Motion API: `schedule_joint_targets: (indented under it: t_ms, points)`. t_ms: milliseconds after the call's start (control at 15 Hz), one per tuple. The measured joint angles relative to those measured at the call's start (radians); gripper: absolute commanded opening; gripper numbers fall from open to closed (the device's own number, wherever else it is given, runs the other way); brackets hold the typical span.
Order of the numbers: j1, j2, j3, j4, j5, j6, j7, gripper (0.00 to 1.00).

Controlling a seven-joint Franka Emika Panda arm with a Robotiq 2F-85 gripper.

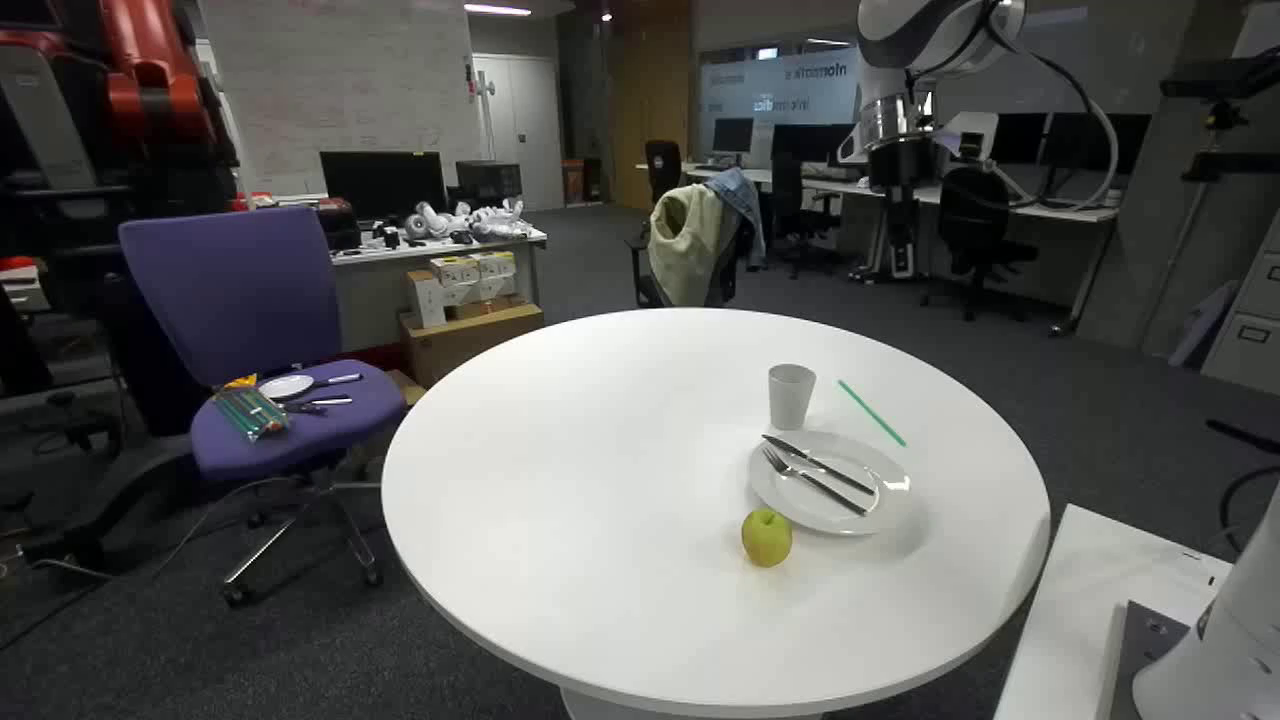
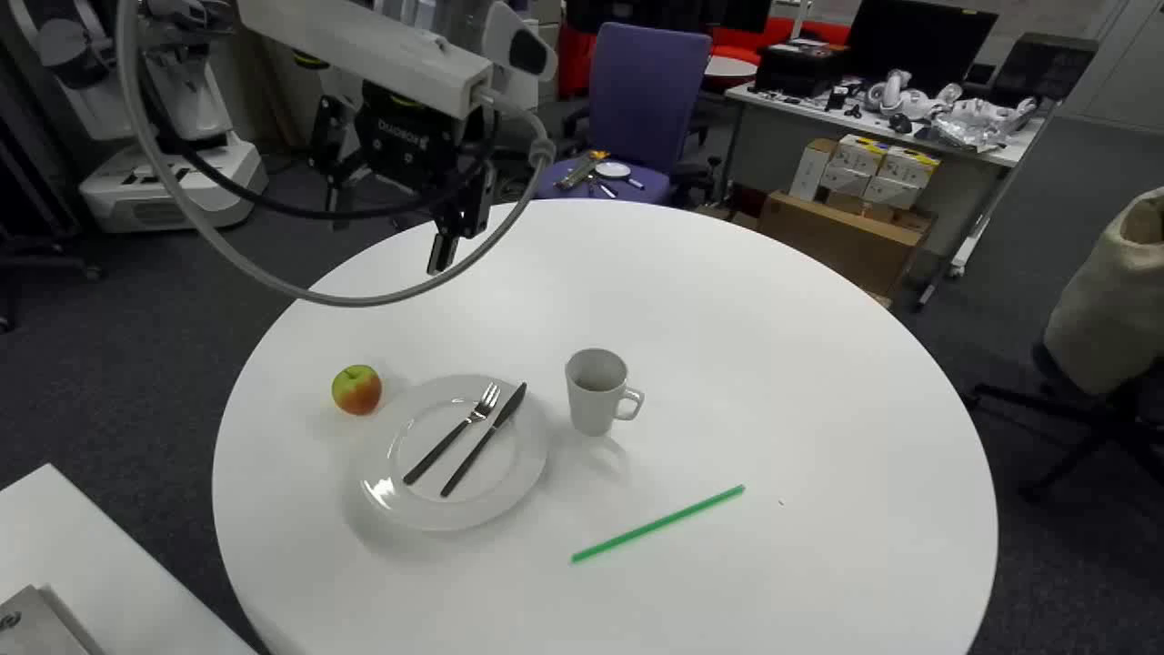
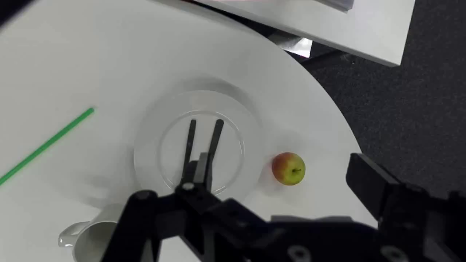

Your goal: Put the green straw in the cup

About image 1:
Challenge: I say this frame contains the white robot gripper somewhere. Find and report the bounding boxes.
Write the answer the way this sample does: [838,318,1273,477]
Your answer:
[862,88,941,153]

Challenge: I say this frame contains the green straw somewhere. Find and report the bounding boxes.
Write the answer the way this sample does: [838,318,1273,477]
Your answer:
[838,375,914,453]

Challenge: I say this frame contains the white cup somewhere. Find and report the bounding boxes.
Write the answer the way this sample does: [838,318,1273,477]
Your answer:
[763,360,822,435]

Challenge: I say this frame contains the black office chair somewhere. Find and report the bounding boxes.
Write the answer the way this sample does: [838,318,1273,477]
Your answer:
[934,163,1046,325]

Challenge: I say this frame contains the row of dark monitors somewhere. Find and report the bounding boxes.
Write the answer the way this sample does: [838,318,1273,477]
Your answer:
[708,113,1156,180]

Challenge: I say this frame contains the blue denim garment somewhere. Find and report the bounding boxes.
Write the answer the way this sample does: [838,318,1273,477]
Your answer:
[704,170,774,263]

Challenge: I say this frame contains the black chair with clothes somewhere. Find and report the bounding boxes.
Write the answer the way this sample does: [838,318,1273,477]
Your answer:
[629,170,774,312]

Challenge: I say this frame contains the beige jacket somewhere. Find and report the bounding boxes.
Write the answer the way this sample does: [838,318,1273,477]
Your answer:
[645,180,746,310]

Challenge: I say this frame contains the silver table knife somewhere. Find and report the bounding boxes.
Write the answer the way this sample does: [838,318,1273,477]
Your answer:
[760,433,881,502]

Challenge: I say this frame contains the silver fork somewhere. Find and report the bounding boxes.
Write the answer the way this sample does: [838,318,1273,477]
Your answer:
[760,443,874,521]

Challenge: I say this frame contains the white door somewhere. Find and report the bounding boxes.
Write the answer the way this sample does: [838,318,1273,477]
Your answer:
[468,49,567,216]

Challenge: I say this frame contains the white round plate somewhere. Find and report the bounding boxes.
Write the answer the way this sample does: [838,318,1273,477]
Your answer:
[746,430,919,544]

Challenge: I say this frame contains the grey filing cabinet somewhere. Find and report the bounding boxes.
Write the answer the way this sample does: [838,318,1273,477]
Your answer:
[1195,210,1280,402]

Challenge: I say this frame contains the small black monitor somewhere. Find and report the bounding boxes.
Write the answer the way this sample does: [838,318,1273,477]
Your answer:
[454,161,527,214]

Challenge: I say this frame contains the green apple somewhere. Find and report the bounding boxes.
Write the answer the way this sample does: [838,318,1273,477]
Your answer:
[735,506,801,571]

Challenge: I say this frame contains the white plastic bag clutter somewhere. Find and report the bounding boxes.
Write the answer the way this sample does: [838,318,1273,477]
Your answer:
[401,195,539,248]

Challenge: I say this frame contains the white packaged boxes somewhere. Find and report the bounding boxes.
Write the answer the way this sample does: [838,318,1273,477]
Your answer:
[404,248,524,334]

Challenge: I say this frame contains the cluttered white desk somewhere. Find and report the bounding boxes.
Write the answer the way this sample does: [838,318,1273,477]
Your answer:
[325,220,552,357]

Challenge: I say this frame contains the brown cardboard box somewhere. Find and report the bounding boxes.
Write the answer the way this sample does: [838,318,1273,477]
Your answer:
[398,302,550,392]

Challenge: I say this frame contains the large black monitor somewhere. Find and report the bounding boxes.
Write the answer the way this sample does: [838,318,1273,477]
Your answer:
[316,148,454,226]

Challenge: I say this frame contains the white robot mounting table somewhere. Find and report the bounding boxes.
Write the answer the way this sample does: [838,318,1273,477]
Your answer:
[994,502,1236,720]

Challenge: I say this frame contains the small cutlery pieces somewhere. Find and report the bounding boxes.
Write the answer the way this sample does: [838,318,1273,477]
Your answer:
[293,367,370,416]

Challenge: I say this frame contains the small white plate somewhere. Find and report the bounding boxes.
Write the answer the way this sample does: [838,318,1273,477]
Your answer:
[256,373,320,406]

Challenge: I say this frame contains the purple office chair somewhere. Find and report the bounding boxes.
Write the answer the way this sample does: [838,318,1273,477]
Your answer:
[118,203,413,611]

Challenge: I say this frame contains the green packet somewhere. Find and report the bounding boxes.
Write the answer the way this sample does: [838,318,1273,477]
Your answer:
[212,388,293,443]

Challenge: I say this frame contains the red industrial robot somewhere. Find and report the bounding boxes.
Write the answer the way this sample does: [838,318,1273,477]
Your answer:
[0,0,248,216]

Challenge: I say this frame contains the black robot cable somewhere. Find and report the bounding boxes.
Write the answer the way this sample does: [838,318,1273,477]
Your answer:
[989,25,1126,216]

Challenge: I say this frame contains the grey metal base plate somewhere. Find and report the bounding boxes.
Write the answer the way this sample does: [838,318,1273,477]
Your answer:
[1108,595,1194,720]

